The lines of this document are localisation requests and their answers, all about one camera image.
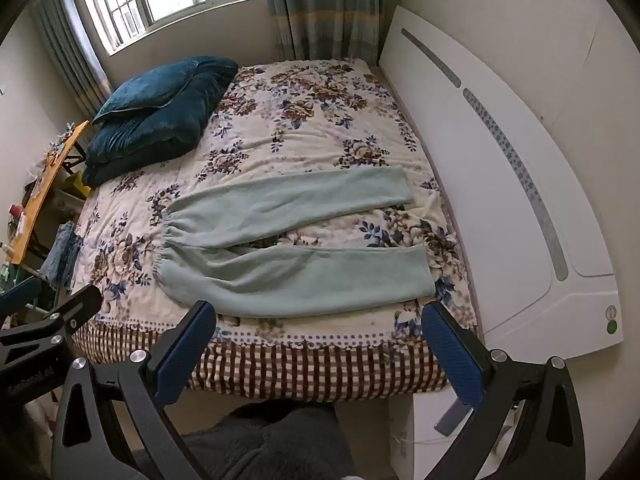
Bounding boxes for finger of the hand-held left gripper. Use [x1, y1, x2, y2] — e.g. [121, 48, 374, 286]
[0, 276, 42, 317]
[0, 285, 103, 361]

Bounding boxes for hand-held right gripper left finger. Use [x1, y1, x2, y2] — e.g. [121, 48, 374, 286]
[50, 300, 217, 480]

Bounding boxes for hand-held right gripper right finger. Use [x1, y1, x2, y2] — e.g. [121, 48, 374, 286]
[421, 301, 586, 480]

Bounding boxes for light green fleece pants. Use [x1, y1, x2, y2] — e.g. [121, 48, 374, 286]
[155, 166, 436, 319]

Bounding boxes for blue-grey fuzzy cloth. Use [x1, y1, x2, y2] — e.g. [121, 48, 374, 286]
[40, 222, 84, 291]

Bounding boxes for white bedside cabinet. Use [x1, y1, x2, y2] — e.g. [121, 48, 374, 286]
[389, 389, 526, 480]

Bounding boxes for orange wooden desk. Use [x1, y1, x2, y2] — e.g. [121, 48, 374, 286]
[9, 120, 91, 266]

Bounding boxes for person's dark grey fleece clothing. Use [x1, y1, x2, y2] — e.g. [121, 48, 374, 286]
[170, 402, 351, 480]

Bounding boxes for white bed headboard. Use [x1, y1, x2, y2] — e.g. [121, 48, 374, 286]
[377, 5, 626, 346]

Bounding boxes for teal folded quilt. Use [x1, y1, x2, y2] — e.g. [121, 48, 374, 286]
[82, 60, 238, 188]

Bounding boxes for teal velvet pillow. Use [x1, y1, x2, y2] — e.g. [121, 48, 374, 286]
[92, 56, 238, 125]

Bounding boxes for teal striped curtain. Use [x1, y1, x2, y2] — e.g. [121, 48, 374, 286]
[262, 0, 401, 61]
[30, 0, 112, 117]

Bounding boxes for floral bed blanket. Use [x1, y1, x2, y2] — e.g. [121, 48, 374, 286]
[67, 57, 483, 393]

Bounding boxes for white cable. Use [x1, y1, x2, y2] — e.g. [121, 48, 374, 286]
[394, 432, 453, 448]

